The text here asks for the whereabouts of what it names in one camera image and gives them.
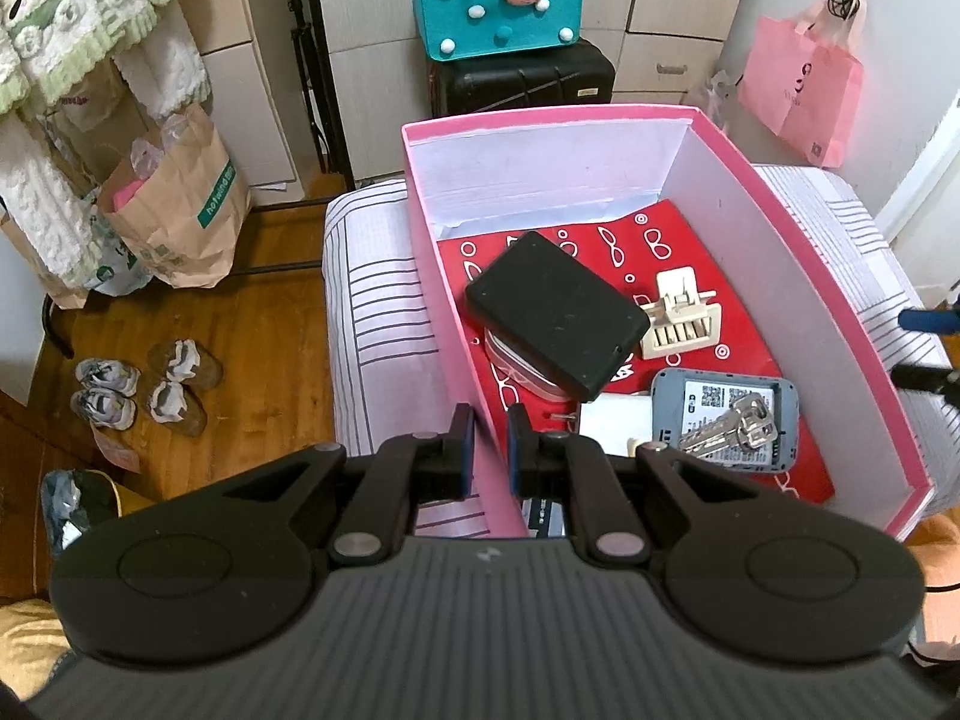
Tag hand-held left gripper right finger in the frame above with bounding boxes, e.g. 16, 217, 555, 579
506, 403, 758, 565

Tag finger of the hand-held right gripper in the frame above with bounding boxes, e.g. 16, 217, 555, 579
891, 362, 960, 395
898, 305, 960, 334

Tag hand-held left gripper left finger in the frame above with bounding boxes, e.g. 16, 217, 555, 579
221, 401, 477, 567

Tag black power bank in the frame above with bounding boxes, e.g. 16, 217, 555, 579
463, 231, 652, 402

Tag grey pocket router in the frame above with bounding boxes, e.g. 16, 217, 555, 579
649, 369, 800, 475

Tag pink storage box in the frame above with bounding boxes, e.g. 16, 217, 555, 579
400, 103, 937, 541

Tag silver keys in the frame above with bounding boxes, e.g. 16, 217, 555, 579
679, 399, 785, 458

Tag beige phone stand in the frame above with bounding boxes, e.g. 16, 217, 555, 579
640, 266, 725, 361

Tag black printed packet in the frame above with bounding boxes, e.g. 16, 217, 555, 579
523, 495, 567, 539

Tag clear plastic case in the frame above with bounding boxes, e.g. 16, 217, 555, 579
482, 326, 578, 400

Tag white card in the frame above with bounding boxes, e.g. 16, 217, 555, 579
579, 396, 652, 460

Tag red booklet white print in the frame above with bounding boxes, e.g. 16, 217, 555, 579
437, 199, 836, 505

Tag pink shopping bag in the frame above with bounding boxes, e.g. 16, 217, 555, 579
737, 0, 867, 168

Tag clear plastic bag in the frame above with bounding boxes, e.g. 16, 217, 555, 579
703, 69, 743, 121

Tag pink paper slip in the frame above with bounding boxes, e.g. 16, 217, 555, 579
94, 427, 141, 473

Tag brown paper bag green print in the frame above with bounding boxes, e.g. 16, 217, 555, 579
97, 103, 254, 290

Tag grey white shoe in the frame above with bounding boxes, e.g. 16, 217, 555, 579
75, 358, 141, 398
71, 388, 137, 431

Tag black suitcase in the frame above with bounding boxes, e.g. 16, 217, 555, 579
429, 37, 617, 119

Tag green white plastic bag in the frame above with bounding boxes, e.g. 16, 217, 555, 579
79, 195, 155, 297

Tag crumpled plastic bag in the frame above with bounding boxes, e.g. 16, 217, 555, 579
39, 469, 125, 560

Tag white drawer cabinet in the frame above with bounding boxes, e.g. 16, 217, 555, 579
202, 0, 758, 203

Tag black metal rack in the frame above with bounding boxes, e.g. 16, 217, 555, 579
281, 0, 357, 196

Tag plain brown paper bag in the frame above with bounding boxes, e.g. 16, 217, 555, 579
41, 56, 151, 173
0, 195, 91, 310

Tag yellow cloth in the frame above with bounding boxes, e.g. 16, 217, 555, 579
0, 600, 76, 702

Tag white fluffy towel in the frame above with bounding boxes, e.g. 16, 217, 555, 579
112, 7, 215, 121
0, 116, 98, 286

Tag green-trimmed fluffy towel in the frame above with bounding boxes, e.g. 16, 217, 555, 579
0, 0, 200, 117

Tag white door frame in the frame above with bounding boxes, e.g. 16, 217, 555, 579
874, 86, 960, 245

